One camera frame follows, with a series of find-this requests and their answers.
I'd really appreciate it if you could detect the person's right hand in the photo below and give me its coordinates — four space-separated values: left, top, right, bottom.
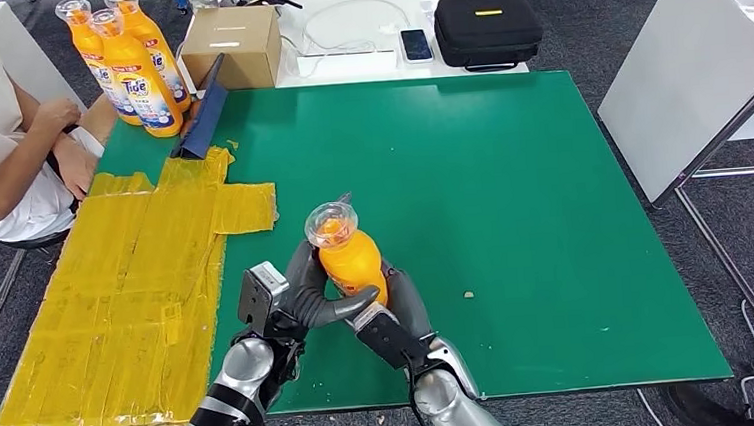
28 95 85 137

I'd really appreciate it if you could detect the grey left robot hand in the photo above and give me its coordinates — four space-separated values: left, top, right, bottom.
278 234 384 332

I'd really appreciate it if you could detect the person's left hand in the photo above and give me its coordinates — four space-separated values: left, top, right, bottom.
49 131 103 204

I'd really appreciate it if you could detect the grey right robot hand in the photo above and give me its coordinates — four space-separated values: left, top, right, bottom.
379 256 436 345

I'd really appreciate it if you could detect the orange detergent bottle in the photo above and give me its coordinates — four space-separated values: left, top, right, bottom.
103 0 193 118
86 4 185 144
301 198 391 314
53 0 143 133

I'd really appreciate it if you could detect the black stool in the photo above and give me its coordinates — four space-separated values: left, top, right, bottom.
0 226 79 386

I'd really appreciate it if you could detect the yellow taped sheet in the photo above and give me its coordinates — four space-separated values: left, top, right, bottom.
0 142 294 426

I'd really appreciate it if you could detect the dark blue folder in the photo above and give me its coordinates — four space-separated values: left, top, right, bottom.
163 52 234 163

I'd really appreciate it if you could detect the green table mat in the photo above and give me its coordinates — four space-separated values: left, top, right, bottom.
91 57 736 426

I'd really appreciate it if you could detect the brown cardboard box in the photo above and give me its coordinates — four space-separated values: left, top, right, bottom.
177 2 286 95

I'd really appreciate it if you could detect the smartphone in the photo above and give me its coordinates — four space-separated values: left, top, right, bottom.
398 27 437 65

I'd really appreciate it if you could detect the black carry case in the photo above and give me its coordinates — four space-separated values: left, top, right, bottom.
432 0 547 76

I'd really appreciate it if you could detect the black shoe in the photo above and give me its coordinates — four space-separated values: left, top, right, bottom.
661 379 754 426

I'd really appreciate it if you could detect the white side table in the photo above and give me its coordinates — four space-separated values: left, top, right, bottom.
590 0 754 386

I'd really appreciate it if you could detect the black right camera bracket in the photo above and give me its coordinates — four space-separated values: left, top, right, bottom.
354 306 432 375

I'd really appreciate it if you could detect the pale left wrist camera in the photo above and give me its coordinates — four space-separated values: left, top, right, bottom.
233 259 294 339

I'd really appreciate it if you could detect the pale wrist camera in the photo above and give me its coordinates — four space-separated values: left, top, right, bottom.
346 301 393 333
233 259 294 339

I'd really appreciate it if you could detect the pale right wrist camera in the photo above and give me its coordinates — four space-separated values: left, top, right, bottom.
346 301 393 333

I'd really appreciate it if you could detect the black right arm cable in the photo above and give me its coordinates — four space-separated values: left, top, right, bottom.
403 360 436 426

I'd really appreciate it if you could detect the white cable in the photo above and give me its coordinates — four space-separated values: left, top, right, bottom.
277 0 416 61

